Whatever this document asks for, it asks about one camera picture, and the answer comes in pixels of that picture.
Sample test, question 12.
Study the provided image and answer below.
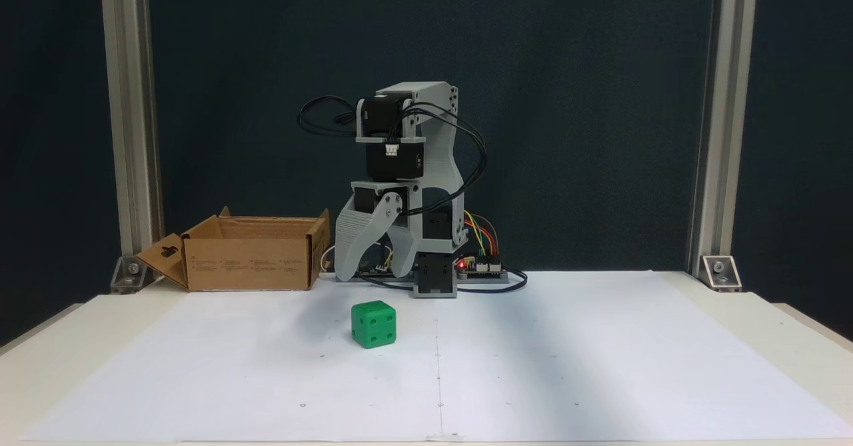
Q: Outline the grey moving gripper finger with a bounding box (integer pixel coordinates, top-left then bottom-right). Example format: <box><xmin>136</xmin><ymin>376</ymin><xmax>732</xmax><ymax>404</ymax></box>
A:
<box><xmin>333</xmin><ymin>191</ymin><xmax>406</xmax><ymax>283</ymax></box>

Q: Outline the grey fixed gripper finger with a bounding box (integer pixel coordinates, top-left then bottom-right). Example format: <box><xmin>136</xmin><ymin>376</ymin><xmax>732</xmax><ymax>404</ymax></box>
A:
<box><xmin>389</xmin><ymin>216</ymin><xmax>425</xmax><ymax>279</ymax></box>

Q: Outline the green die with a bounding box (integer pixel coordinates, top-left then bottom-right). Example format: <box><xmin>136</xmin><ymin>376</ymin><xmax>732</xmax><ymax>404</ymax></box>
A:
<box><xmin>351</xmin><ymin>300</ymin><xmax>397</xmax><ymax>350</ymax></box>

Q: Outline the brown cardboard box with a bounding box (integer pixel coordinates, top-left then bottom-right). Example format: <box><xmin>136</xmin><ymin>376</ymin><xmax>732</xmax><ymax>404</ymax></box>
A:
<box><xmin>136</xmin><ymin>207</ymin><xmax>331</xmax><ymax>293</ymax></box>

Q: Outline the black USB cable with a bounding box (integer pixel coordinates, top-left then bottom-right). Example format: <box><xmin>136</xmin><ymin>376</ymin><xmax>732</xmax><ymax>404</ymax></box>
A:
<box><xmin>353</xmin><ymin>274</ymin><xmax>415</xmax><ymax>293</ymax></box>

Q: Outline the green jumper wire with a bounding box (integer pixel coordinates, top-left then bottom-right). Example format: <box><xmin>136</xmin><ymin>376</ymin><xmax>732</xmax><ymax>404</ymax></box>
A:
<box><xmin>464</xmin><ymin>211</ymin><xmax>485</xmax><ymax>258</ymax></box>

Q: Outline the yellow jumper wire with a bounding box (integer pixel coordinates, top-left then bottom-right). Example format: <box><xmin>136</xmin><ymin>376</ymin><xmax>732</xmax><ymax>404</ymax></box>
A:
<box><xmin>466</xmin><ymin>218</ymin><xmax>492</xmax><ymax>259</ymax></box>

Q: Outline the circuit board with jumper wires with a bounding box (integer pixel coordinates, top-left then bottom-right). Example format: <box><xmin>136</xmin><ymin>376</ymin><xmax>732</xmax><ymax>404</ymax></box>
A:
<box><xmin>456</xmin><ymin>255</ymin><xmax>511</xmax><ymax>284</ymax></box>

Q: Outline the orange jumper wire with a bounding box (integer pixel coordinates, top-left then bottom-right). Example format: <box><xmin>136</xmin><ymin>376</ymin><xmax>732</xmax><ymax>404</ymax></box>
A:
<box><xmin>469</xmin><ymin>222</ymin><xmax>498</xmax><ymax>259</ymax></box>

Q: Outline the red jumper wire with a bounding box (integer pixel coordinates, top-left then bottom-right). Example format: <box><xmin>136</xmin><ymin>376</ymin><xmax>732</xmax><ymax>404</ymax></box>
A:
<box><xmin>474</xmin><ymin>214</ymin><xmax>500</xmax><ymax>259</ymax></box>

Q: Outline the black servo cable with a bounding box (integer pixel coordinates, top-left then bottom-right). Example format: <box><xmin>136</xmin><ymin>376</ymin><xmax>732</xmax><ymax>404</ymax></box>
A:
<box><xmin>399</xmin><ymin>101</ymin><xmax>488</xmax><ymax>217</ymax></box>
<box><xmin>298</xmin><ymin>95</ymin><xmax>362</xmax><ymax>138</ymax></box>

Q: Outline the grey base plate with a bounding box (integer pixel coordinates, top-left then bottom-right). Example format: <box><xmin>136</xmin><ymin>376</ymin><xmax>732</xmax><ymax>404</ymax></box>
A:
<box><xmin>319</xmin><ymin>269</ymin><xmax>512</xmax><ymax>285</ymax></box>

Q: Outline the thick black cable loop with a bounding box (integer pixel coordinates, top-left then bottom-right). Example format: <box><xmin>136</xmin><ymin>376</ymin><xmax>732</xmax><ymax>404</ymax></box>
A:
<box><xmin>457</xmin><ymin>267</ymin><xmax>528</xmax><ymax>295</ymax></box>

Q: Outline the metal corner bracket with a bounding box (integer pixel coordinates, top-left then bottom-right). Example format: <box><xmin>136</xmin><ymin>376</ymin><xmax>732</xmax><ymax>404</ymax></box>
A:
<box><xmin>699</xmin><ymin>254</ymin><xmax>742</xmax><ymax>293</ymax></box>
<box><xmin>109</xmin><ymin>255</ymin><xmax>149</xmax><ymax>294</ymax></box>

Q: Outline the aluminium frame post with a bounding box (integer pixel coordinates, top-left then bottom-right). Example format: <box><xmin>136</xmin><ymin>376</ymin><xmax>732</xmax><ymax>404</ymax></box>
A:
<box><xmin>99</xmin><ymin>0</ymin><xmax>165</xmax><ymax>275</ymax></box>
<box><xmin>686</xmin><ymin>0</ymin><xmax>761</xmax><ymax>280</ymax></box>

